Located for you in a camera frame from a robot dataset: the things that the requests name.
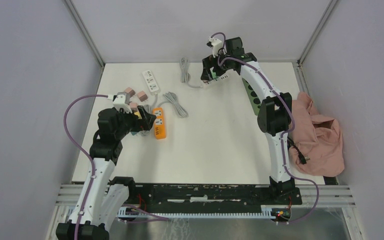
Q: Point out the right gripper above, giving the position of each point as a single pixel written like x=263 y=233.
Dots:
x=208 y=62

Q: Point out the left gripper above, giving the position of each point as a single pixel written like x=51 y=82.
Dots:
x=146 y=123

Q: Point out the yellow USB adapter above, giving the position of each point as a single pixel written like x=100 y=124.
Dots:
x=138 y=114

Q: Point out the orange power strip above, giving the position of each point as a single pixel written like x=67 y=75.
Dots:
x=160 y=131

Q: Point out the pink adapter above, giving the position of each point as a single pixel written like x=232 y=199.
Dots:
x=142 y=96
x=133 y=106
x=130 y=91

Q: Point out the white power strip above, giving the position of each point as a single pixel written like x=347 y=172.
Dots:
x=206 y=85
x=151 y=82

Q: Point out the green power strip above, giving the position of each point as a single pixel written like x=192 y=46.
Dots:
x=252 y=96

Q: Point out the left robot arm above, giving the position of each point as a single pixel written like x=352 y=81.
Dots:
x=100 y=199

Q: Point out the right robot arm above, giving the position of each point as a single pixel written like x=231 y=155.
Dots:
x=275 y=109

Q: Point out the green adapter on far strip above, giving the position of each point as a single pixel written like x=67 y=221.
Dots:
x=215 y=76

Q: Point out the pink cloth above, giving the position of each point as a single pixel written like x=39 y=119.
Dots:
x=318 y=138

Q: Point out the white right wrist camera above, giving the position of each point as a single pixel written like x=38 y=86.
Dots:
x=215 y=44

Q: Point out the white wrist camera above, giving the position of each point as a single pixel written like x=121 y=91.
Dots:
x=121 y=102
x=215 y=44

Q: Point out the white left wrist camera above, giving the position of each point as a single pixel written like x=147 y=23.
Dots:
x=121 y=102

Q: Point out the white slotted cable duct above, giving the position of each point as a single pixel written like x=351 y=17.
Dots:
x=129 y=213

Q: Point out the black mounting base plate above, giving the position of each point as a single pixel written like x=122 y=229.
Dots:
x=179 y=198

